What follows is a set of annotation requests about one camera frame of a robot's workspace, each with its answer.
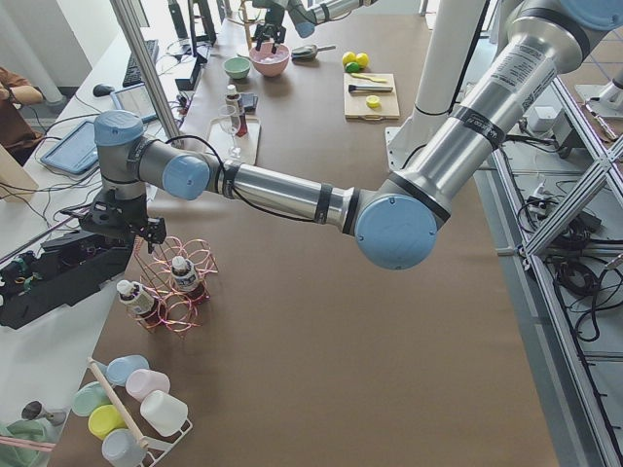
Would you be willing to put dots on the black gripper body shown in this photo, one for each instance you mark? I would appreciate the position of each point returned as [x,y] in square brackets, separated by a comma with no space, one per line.
[271,23]
[130,215]

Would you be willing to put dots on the copper wire bottle basket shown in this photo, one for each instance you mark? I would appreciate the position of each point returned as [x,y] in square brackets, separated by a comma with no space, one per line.
[180,313]

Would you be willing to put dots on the tea bottle white cap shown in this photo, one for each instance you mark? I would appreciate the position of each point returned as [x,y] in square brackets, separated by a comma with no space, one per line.
[143,307]
[187,280]

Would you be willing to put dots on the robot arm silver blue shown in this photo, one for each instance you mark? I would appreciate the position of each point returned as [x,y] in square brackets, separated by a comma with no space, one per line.
[304,19]
[396,226]

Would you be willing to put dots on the pink bowl with ice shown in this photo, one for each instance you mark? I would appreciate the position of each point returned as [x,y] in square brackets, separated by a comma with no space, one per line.
[271,59]

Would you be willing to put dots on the steel ice scoop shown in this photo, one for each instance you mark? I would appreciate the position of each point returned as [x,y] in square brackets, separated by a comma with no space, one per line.
[309,52]

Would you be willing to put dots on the small mint green bowl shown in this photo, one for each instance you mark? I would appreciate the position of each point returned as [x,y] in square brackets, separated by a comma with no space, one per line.
[237,68]

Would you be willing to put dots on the black equipment case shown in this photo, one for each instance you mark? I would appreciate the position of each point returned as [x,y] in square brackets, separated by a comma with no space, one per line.
[69,269]

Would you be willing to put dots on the blue teach pendant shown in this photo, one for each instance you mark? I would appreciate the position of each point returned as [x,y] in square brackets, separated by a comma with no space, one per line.
[135,99]
[75,153]

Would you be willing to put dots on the grey folded cloth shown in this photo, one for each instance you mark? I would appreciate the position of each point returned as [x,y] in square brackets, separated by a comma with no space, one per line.
[249,102]

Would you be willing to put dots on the clear wine glass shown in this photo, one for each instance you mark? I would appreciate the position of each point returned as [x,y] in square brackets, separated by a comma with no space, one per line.
[229,123]

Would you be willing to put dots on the steel muddler black tip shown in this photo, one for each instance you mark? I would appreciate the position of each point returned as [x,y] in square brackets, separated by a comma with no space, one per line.
[353,88]

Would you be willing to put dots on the yellow plastic knife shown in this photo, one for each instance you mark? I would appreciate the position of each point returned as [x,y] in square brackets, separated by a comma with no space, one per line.
[369,78]

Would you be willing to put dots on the wooden cutting board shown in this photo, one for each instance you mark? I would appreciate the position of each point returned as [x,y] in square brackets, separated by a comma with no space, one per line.
[355,103]

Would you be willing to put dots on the half lemon slice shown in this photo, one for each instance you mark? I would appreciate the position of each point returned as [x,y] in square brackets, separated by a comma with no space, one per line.
[373,101]

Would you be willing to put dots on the cream serving tray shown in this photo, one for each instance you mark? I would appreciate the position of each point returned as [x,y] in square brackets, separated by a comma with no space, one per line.
[248,143]

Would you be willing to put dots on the light blue plastic cup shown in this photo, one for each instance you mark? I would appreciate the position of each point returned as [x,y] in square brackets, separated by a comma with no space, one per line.
[119,369]

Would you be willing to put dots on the pink plastic cup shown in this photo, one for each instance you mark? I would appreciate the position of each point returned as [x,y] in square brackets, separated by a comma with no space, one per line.
[142,382]

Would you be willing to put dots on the green plastic cup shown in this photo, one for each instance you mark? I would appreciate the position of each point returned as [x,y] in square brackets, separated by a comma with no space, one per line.
[89,398]

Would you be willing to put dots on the yellow plastic cup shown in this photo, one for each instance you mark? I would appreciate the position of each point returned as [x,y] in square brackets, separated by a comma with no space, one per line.
[105,419]

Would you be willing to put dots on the white plastic cup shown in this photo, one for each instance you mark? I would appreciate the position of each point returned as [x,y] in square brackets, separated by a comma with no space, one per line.
[165,413]

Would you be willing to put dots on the steel cocktail jigger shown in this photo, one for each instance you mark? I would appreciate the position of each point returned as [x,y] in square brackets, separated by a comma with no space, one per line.
[35,410]

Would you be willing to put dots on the grey plastic cup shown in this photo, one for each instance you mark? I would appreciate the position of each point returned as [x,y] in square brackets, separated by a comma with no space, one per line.
[120,449]

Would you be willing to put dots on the green bowl with utensils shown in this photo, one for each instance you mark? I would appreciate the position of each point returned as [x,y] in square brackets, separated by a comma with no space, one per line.
[25,442]

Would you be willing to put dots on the aluminium frame post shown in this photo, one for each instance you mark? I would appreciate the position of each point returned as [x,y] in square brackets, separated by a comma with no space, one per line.
[129,23]

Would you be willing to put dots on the white wire cup rack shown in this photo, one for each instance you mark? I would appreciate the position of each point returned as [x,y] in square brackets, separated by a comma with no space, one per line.
[145,435]

